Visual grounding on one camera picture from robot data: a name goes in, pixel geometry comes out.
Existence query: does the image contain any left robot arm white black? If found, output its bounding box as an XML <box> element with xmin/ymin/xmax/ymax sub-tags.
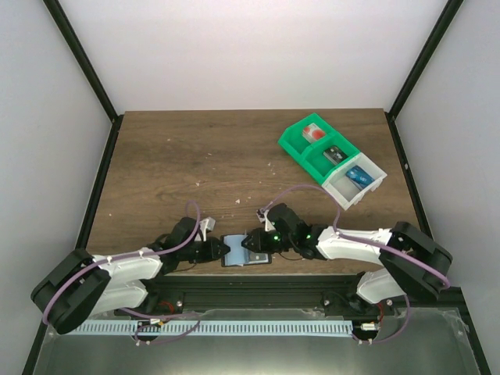
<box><xmin>30</xmin><ymin>217</ymin><xmax>230</xmax><ymax>334</ymax></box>

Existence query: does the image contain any black card in bin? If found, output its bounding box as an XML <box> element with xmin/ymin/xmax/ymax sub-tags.
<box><xmin>323</xmin><ymin>145</ymin><xmax>348</xmax><ymax>166</ymax></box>

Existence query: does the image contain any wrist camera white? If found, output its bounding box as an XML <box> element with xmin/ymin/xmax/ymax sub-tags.
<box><xmin>256</xmin><ymin>208</ymin><xmax>275</xmax><ymax>232</ymax></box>
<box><xmin>198</xmin><ymin>216</ymin><xmax>216</xmax><ymax>241</ymax></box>

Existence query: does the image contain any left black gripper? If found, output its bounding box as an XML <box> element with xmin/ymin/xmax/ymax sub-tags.
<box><xmin>180</xmin><ymin>237</ymin><xmax>231</xmax><ymax>264</ymax></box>

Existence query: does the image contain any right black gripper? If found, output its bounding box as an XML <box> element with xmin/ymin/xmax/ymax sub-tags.
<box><xmin>241</xmin><ymin>228</ymin><xmax>295</xmax><ymax>255</ymax></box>

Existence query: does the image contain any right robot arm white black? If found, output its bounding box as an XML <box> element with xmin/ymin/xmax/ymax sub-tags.
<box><xmin>241</xmin><ymin>203</ymin><xmax>452</xmax><ymax>315</ymax></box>

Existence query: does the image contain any black frame post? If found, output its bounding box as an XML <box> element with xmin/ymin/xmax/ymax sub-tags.
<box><xmin>41</xmin><ymin>0</ymin><xmax>120</xmax><ymax>122</ymax></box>
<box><xmin>388</xmin><ymin>0</ymin><xmax>466</xmax><ymax>118</ymax></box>

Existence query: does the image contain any blue card in bin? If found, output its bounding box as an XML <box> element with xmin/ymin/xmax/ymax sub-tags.
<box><xmin>345</xmin><ymin>165</ymin><xmax>374</xmax><ymax>190</ymax></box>

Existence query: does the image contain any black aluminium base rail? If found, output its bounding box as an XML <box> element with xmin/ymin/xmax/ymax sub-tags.
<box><xmin>112</xmin><ymin>274</ymin><xmax>462</xmax><ymax>313</ymax></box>

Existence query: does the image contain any left black frame post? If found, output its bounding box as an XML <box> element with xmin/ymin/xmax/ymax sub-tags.
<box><xmin>41</xmin><ymin>0</ymin><xmax>120</xmax><ymax>122</ymax></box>

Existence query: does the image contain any right black frame post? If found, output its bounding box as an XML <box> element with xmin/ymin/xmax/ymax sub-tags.
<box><xmin>388</xmin><ymin>0</ymin><xmax>466</xmax><ymax>118</ymax></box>

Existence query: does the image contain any red white card in bin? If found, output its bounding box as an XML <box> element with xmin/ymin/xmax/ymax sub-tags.
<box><xmin>302</xmin><ymin>123</ymin><xmax>326</xmax><ymax>144</ymax></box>

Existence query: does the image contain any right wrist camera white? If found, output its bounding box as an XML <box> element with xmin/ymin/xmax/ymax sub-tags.
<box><xmin>256</xmin><ymin>208</ymin><xmax>275</xmax><ymax>232</ymax></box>

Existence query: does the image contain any green white sorting bin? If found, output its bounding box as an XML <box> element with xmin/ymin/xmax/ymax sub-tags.
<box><xmin>278</xmin><ymin>113</ymin><xmax>387</xmax><ymax>210</ymax></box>

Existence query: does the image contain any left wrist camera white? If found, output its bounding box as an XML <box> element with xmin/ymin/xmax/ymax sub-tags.
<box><xmin>198</xmin><ymin>216</ymin><xmax>216</xmax><ymax>241</ymax></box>

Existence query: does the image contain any black card holder wallet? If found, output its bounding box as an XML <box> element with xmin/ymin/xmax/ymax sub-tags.
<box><xmin>221</xmin><ymin>234</ymin><xmax>272</xmax><ymax>267</ymax></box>

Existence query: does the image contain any light blue slotted cable duct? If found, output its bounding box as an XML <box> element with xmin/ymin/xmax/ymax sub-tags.
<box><xmin>70</xmin><ymin>320</ymin><xmax>353</xmax><ymax>338</ymax></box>

